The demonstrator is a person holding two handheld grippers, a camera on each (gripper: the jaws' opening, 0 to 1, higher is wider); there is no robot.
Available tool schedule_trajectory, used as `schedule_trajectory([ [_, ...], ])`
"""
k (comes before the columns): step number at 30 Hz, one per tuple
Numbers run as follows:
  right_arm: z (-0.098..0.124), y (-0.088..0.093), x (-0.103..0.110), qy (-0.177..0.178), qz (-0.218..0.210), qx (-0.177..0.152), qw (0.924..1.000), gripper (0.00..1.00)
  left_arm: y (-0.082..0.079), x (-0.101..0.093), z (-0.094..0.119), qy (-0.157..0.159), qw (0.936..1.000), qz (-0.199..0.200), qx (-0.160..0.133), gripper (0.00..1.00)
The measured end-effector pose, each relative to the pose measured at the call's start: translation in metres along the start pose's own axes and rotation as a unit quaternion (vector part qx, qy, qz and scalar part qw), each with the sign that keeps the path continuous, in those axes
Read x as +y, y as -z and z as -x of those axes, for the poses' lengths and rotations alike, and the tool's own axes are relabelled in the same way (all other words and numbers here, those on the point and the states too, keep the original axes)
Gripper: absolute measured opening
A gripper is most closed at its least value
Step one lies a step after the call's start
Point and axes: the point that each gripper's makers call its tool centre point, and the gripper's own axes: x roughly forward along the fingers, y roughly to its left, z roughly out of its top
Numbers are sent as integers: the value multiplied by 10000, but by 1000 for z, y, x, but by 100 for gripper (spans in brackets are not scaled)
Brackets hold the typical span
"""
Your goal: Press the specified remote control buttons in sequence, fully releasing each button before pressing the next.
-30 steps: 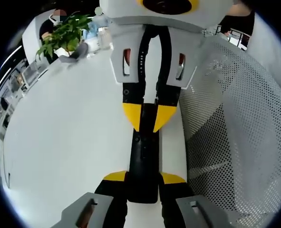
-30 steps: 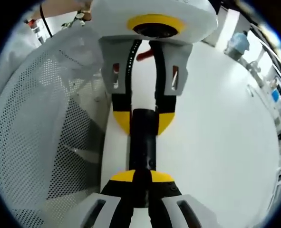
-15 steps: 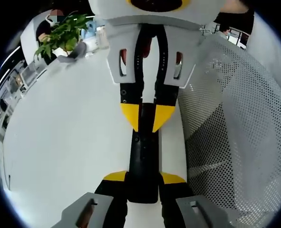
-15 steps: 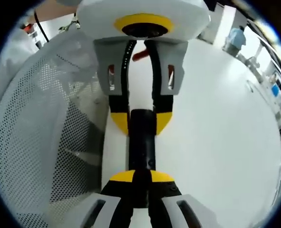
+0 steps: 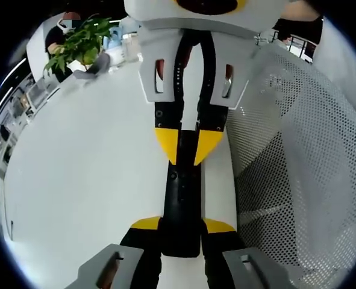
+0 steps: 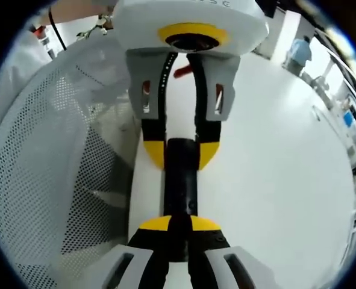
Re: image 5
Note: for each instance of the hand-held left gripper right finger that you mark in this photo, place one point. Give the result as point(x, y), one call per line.
point(223, 241)

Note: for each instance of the green leafy plant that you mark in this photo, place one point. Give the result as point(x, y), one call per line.
point(81, 42)

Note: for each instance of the white perforated mesh basket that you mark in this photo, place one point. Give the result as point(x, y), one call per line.
point(301, 165)

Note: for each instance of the blue and white packet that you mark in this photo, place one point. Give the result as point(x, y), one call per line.
point(115, 37)

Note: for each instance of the black remote control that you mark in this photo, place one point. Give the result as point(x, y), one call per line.
point(180, 195)

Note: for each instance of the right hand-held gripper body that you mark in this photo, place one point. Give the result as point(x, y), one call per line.
point(201, 21)

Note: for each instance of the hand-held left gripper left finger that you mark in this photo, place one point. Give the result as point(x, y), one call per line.
point(135, 241)

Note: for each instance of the white plant pot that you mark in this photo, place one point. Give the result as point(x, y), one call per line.
point(76, 65)

